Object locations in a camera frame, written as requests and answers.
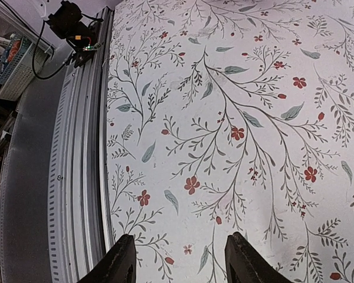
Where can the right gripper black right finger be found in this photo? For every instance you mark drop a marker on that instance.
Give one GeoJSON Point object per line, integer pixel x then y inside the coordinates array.
{"type": "Point", "coordinates": [244, 264]}

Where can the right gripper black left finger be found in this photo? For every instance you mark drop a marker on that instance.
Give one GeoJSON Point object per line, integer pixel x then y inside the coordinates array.
{"type": "Point", "coordinates": [118, 265]}

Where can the white perforated storage crate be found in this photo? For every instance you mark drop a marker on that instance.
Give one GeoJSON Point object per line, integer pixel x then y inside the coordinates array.
{"type": "Point", "coordinates": [21, 58]}

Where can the aluminium front frame rail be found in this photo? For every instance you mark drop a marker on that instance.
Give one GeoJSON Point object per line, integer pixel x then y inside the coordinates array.
{"type": "Point", "coordinates": [54, 224]}

